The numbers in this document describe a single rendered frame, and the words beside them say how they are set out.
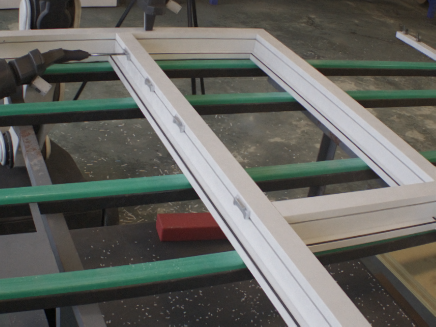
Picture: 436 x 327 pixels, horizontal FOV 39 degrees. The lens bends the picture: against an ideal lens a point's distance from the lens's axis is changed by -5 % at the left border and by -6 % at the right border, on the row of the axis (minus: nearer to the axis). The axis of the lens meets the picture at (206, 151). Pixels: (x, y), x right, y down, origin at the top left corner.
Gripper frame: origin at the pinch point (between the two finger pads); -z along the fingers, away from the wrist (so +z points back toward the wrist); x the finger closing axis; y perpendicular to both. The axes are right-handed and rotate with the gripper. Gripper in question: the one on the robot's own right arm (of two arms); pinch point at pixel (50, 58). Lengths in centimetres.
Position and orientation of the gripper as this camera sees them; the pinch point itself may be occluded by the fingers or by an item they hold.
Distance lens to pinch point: 156.4
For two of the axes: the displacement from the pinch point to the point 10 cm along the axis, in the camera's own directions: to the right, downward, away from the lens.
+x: 3.9, -1.0, -9.1
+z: -8.2, 4.0, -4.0
